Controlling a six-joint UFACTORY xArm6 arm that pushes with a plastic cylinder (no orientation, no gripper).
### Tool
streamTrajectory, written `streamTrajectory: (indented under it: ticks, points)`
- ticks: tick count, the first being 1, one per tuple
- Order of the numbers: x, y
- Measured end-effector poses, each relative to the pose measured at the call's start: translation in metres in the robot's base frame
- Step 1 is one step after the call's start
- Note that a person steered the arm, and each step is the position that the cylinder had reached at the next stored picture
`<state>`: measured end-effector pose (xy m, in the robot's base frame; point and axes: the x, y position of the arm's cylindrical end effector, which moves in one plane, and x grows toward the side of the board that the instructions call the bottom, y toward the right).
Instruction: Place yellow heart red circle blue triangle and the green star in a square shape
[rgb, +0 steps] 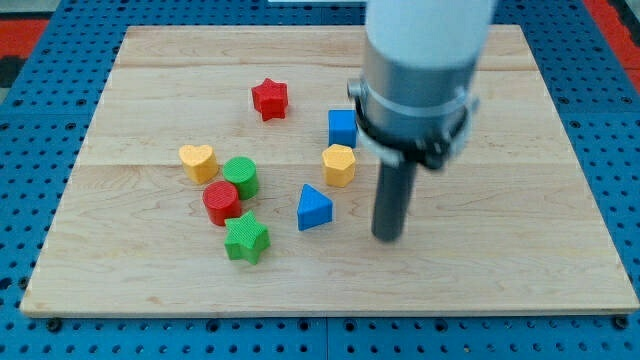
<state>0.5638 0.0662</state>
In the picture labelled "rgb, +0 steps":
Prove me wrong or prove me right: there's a red star block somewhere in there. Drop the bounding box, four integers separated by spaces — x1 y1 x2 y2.
251 78 288 121

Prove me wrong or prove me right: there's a red cylinder block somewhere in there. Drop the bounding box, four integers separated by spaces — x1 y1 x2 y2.
202 181 242 226

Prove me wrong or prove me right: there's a blue cube block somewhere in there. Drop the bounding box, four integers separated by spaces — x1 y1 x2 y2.
328 109 357 148

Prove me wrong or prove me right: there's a yellow hexagon block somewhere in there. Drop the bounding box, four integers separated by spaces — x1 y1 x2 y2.
322 144 356 187

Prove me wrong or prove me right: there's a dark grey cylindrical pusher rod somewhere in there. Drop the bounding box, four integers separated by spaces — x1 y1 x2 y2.
371 162 417 242

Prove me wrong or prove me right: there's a light wooden board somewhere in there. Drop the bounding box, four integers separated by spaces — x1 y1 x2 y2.
21 25 639 318

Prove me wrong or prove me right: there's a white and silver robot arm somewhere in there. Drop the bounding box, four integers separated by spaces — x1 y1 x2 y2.
347 0 496 170

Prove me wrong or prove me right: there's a yellow heart block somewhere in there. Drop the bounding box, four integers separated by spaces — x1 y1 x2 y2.
178 144 219 184

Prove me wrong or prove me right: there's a green star block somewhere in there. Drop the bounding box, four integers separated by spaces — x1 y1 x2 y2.
224 211 271 265

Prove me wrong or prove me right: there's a green cylinder block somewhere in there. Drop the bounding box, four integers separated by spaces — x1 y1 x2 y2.
223 156 259 200

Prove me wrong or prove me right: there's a blue triangle block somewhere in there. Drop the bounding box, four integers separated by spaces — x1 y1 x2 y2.
297 184 333 231

